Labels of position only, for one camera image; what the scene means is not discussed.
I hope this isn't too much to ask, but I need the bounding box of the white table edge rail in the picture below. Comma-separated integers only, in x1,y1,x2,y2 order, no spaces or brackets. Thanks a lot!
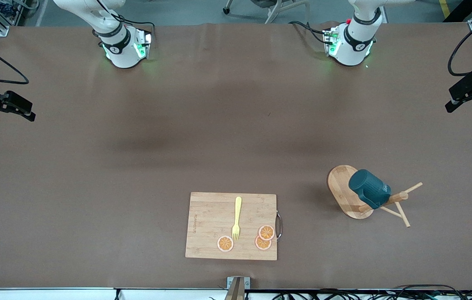
0,287,228,300

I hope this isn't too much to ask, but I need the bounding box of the black left base cable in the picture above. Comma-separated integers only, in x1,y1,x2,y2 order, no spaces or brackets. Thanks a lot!
289,21,329,45

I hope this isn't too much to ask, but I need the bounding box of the black cable bundle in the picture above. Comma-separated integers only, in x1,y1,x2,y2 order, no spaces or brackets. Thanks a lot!
273,285,472,300

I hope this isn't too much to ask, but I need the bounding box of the wooden mug rack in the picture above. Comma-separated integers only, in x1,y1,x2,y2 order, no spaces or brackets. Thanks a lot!
327,165,423,228

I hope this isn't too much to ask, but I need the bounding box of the grey metal bracket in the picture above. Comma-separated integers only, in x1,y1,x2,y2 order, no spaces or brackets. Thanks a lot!
227,276,251,300

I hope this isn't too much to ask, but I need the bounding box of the black right base cable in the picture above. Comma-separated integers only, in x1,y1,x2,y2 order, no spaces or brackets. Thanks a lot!
94,0,156,32

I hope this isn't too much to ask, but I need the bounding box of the yellow plastic fork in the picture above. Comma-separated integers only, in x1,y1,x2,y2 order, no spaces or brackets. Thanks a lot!
232,197,242,241

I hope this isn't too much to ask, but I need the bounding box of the office chair base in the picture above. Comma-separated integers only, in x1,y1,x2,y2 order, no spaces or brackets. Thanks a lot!
223,0,311,24

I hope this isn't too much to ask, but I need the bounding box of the black base cable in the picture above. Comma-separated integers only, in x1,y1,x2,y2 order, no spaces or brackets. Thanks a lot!
94,0,156,32
289,21,329,45

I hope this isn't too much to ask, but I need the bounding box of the dark teal mug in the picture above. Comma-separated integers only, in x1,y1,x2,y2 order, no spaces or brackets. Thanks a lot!
348,169,392,210

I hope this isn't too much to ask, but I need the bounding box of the background cable clutter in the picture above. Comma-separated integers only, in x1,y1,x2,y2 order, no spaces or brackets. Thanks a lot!
0,0,40,26

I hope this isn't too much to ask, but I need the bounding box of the bamboo cutting board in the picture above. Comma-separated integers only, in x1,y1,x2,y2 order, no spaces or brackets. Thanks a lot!
185,192,283,261

